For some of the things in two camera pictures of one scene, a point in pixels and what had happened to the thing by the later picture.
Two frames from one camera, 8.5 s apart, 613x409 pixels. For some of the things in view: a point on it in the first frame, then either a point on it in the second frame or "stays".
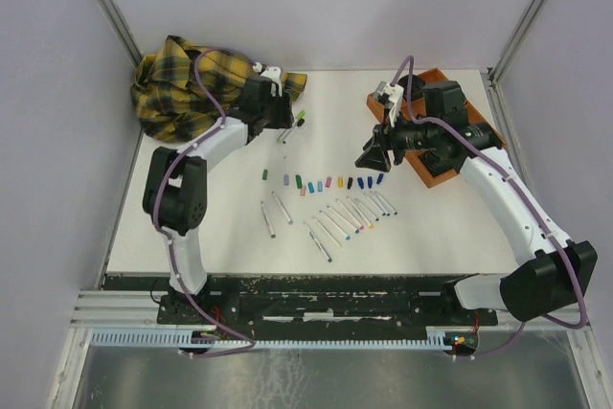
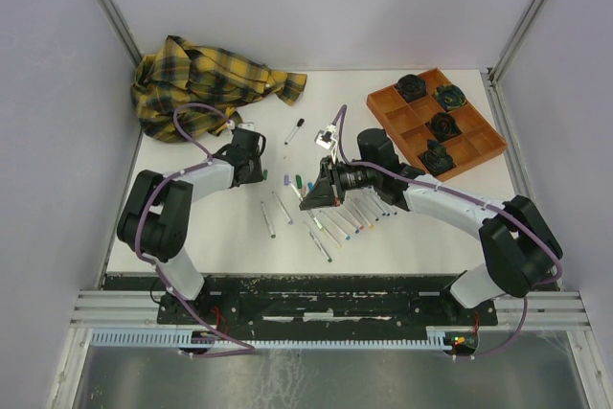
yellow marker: x=369 y=224 stays
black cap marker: x=299 y=124 stays
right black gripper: x=374 y=157 -> x=323 y=193
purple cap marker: x=289 y=221 stays
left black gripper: x=284 y=117 -> x=257 y=175
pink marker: x=356 y=224 stays
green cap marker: x=272 y=235 stays
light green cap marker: x=293 y=124 -> x=308 y=212
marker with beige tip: x=328 y=234 stays
